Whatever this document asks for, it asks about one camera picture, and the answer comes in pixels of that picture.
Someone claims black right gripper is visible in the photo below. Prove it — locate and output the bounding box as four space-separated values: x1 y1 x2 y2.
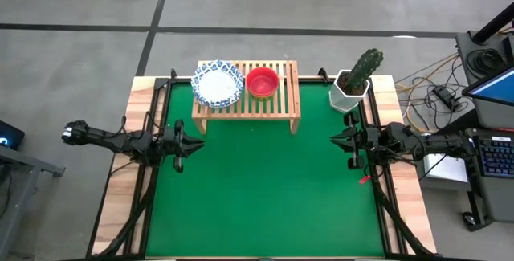
329 112 381 171

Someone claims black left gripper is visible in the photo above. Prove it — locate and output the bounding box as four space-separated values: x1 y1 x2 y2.
161 120 206 173

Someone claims blue patterned paper bowl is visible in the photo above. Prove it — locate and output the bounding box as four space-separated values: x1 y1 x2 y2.
190 59 245 109

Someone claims red plastic bowl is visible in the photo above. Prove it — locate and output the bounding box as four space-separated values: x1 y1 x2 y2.
245 66 280 98

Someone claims wooden slatted shelf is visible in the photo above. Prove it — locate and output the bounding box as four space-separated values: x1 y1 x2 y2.
191 59 302 135

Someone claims white hexagonal plant pot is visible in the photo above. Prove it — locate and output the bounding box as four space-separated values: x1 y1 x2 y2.
328 69 371 114

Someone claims green cactus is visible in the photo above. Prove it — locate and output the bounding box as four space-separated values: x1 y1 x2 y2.
345 47 385 93

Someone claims green table mat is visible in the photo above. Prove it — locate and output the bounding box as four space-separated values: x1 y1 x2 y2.
145 82 386 259

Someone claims white paper sheet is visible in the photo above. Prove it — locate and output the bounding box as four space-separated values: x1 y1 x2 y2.
422 153 470 184

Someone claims black keyboard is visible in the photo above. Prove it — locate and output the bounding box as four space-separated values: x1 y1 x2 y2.
473 133 514 180

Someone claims computer monitor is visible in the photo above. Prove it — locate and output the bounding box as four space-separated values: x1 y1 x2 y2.
461 65 514 108

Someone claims grey side table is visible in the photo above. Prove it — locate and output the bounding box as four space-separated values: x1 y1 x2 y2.
0 144 67 261

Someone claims black device with blue light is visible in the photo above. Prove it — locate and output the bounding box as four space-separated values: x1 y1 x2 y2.
0 120 26 150

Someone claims black pole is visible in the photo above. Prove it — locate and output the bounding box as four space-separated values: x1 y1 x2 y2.
471 1 514 46

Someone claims black aluminium frame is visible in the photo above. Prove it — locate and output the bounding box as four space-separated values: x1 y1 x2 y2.
86 67 439 261

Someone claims orange floor cable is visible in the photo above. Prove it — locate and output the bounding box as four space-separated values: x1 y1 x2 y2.
394 53 459 94

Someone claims coiled black cable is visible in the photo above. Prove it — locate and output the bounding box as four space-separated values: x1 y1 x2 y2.
467 47 508 78

